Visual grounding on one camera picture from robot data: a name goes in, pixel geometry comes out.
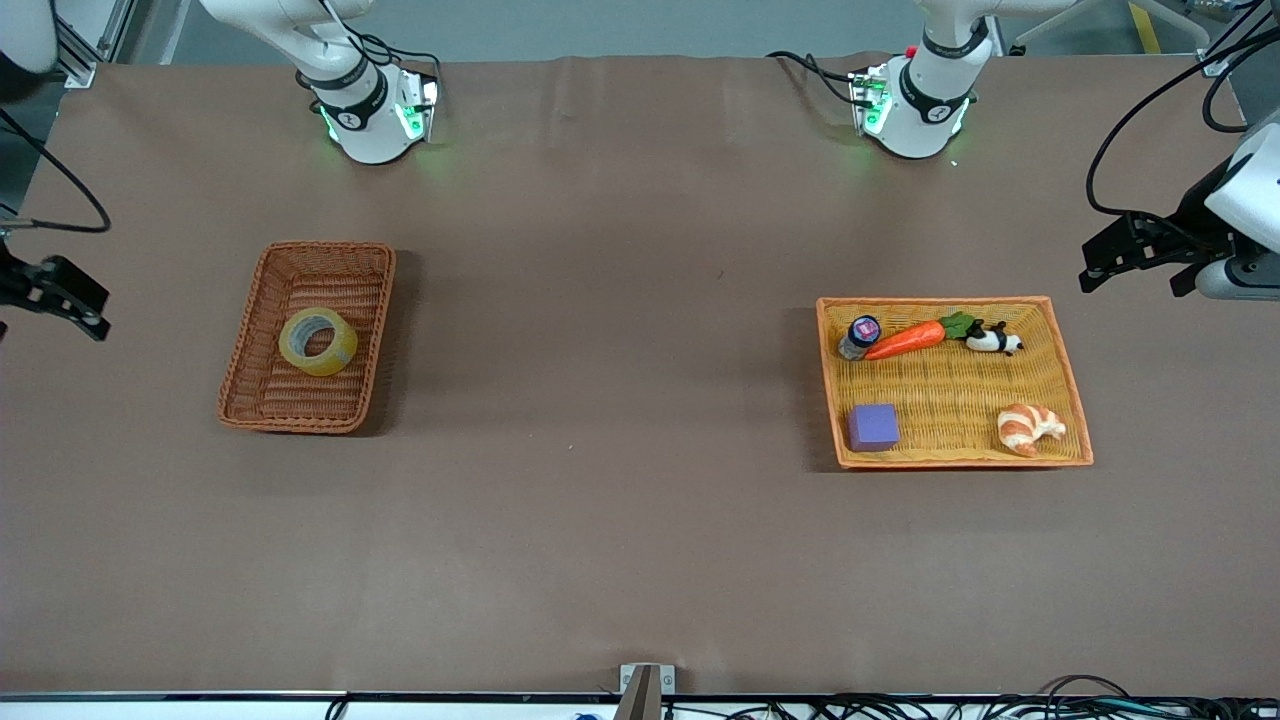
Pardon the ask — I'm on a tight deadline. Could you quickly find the clear yellowish tape roll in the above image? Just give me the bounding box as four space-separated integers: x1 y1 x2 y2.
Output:
278 306 359 378

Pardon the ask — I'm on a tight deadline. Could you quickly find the orange wicker basket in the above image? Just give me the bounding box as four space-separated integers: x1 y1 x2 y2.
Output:
816 296 1094 470

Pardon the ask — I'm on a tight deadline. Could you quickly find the brown wicker basket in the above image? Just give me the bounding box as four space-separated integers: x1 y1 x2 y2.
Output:
217 240 397 435

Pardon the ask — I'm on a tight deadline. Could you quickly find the black white panda toy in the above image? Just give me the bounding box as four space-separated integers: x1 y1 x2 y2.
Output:
964 320 1025 357

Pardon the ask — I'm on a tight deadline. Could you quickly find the toy croissant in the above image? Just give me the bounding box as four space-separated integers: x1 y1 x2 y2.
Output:
997 403 1068 458

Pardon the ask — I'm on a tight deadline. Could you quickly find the orange toy carrot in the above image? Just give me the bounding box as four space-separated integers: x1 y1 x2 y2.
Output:
863 311 979 362

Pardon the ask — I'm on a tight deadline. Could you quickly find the small jar purple lid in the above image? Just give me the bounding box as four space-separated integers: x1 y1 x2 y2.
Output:
838 315 882 361

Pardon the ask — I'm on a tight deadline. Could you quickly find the purple foam cube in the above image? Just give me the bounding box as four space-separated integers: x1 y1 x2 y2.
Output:
848 403 901 453

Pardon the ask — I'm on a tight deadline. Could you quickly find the brown table cover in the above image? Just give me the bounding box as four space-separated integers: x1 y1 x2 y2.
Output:
0 55 1280 696

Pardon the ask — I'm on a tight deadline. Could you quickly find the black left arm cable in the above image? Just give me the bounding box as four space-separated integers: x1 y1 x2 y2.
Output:
1086 25 1280 219

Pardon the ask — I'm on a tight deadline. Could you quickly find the aluminium frame post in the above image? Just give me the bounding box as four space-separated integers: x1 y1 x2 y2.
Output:
1200 0 1263 77
40 0 136 89

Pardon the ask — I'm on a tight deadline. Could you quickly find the black left base cable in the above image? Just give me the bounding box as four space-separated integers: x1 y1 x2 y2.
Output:
767 50 863 107

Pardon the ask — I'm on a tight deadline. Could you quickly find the black base cable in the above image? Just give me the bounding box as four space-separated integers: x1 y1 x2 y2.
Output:
767 50 863 107
300 0 444 86

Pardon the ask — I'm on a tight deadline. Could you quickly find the black right base cable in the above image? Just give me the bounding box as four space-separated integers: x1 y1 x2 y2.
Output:
300 0 444 86

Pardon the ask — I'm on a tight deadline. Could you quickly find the black cable bundle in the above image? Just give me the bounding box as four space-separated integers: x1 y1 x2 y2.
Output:
660 675 1280 720

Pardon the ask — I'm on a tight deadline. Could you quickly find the grey metal camera bracket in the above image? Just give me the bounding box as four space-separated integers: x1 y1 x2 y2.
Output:
619 663 677 720

